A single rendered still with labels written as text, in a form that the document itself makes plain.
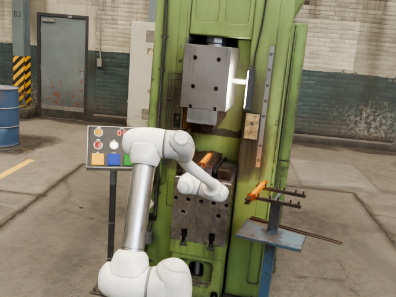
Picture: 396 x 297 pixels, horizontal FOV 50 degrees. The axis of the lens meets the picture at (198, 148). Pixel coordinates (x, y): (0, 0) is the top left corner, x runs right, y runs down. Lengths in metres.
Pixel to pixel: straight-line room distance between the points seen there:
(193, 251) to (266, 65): 1.33
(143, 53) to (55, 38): 2.10
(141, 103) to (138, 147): 6.44
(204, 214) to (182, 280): 1.10
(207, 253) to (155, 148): 1.25
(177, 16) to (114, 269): 1.71
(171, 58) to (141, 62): 5.36
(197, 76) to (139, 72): 5.59
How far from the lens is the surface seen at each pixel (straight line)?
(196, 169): 2.18
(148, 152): 1.89
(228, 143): 3.25
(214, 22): 2.86
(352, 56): 8.99
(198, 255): 2.99
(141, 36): 8.26
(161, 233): 3.22
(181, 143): 1.85
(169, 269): 1.81
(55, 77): 9.52
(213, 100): 2.73
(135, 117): 8.40
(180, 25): 2.91
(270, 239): 2.66
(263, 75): 2.82
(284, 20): 2.82
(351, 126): 9.15
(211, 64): 2.72
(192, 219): 2.89
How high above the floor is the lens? 1.76
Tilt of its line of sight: 14 degrees down
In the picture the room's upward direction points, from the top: 5 degrees clockwise
